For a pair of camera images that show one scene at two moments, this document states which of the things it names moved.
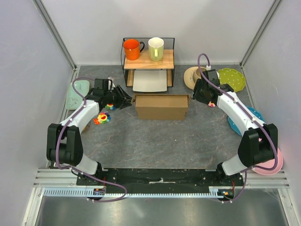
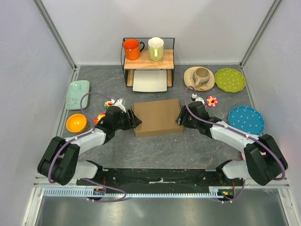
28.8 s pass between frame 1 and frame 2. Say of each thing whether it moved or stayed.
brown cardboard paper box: moved
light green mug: stayed
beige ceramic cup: stayed
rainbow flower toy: stayed
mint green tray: stayed
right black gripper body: moved
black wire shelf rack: stayed
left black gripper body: moved
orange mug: stayed
